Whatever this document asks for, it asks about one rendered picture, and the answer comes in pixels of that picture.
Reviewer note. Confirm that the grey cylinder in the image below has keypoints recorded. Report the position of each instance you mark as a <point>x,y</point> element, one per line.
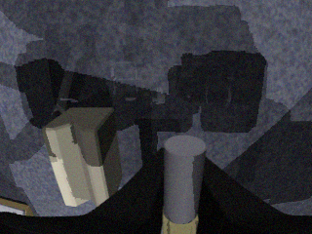
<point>184,160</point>

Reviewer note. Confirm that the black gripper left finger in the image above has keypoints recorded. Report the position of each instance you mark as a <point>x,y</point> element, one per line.
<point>136,208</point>

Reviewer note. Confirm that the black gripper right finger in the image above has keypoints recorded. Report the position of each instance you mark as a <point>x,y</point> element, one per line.
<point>226,207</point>

